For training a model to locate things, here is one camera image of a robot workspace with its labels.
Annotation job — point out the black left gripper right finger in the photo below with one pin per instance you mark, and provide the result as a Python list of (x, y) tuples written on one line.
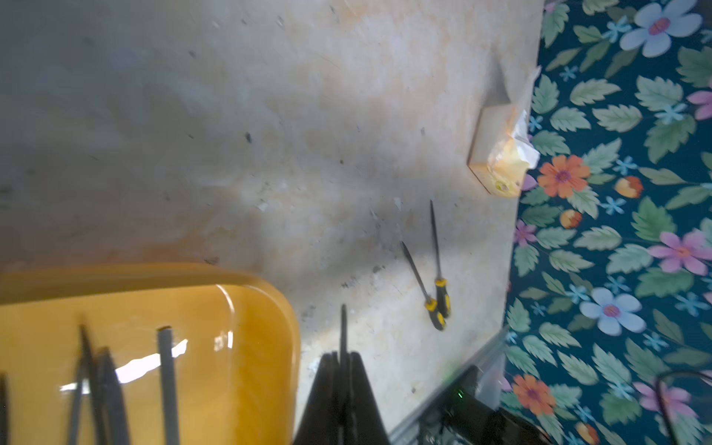
[(364, 422)]

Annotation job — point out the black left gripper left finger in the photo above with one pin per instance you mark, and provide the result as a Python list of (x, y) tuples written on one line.
[(320, 419)]

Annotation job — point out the yellow plastic storage tray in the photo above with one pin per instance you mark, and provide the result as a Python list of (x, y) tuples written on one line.
[(235, 344)]

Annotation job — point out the file tool yellow black handle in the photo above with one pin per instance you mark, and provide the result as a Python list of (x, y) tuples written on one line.
[(75, 407)]

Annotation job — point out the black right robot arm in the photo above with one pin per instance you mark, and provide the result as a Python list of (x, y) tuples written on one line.
[(458, 417)]

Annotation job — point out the yellow tissue pack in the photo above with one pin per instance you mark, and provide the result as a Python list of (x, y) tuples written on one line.
[(501, 153)]

